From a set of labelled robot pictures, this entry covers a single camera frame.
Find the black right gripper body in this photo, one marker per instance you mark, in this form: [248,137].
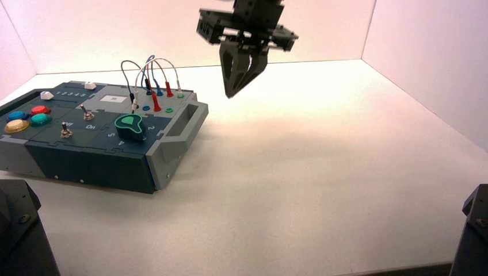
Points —
[255,15]

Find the blue grey task board box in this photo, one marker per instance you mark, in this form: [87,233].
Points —
[95,163]

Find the red round push button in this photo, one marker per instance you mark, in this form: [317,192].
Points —
[40,110]

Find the yellow round push button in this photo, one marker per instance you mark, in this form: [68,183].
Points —
[16,126]

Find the metal toggle switch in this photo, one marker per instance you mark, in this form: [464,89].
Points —
[66,131]
[87,113]

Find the teal round push button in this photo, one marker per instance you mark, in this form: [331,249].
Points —
[40,119]

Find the white slider knob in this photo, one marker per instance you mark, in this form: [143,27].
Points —
[90,85]
[47,95]

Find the green black rotary knob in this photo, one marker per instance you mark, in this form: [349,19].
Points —
[130,127]

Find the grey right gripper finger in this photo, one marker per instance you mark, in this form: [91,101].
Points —
[232,64]
[259,64]

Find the blue round push button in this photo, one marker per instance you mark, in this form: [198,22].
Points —
[17,115]

